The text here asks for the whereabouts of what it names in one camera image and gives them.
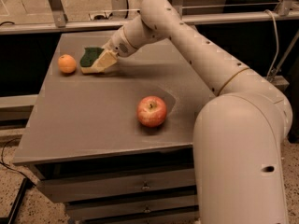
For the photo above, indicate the black flat floor object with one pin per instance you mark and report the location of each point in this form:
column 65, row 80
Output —
column 13, row 212

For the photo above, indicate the red apple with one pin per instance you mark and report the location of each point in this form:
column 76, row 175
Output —
column 151, row 111

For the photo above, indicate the top grey drawer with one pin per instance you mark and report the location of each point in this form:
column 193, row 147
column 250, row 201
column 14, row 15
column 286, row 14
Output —
column 92, row 187

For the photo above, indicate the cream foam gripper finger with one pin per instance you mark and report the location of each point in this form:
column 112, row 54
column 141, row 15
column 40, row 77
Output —
column 106, row 59

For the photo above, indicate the metal frame rail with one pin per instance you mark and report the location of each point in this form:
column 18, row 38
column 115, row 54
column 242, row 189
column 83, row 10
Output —
column 40, row 16

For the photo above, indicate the grey drawer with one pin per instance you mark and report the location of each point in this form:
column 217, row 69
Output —
column 137, row 205
column 92, row 187
column 155, row 217

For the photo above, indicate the bottom grey drawer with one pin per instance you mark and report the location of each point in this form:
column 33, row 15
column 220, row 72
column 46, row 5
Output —
column 155, row 217

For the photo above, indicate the orange fruit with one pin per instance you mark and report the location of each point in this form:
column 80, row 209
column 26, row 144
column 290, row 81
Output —
column 67, row 64

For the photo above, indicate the green and yellow sponge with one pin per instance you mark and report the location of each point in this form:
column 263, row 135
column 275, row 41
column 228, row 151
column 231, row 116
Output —
column 88, row 59

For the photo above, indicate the white power strip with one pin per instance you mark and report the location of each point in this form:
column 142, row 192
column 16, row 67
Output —
column 100, row 16

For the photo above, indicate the grey drawer cabinet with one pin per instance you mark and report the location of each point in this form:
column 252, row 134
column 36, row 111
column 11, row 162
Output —
column 84, row 125

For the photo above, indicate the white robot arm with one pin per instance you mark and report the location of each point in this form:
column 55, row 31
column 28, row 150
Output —
column 237, row 135

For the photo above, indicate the middle grey drawer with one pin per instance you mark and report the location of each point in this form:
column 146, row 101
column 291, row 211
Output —
column 137, row 205

